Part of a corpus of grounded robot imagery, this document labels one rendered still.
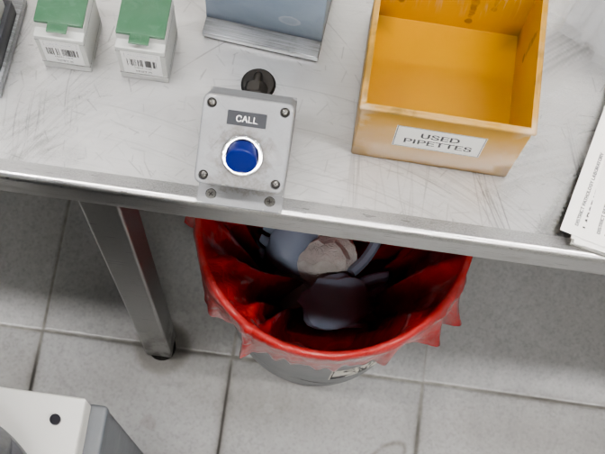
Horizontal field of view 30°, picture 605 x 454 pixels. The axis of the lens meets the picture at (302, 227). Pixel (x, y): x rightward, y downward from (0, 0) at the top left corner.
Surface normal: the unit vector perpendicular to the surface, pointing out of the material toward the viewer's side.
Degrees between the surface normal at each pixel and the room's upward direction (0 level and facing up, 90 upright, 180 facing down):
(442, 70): 0
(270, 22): 90
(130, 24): 0
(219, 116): 30
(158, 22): 0
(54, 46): 90
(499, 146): 90
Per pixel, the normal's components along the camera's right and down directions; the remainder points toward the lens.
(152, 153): 0.04, -0.30
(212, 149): -0.03, 0.22
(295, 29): -0.22, 0.93
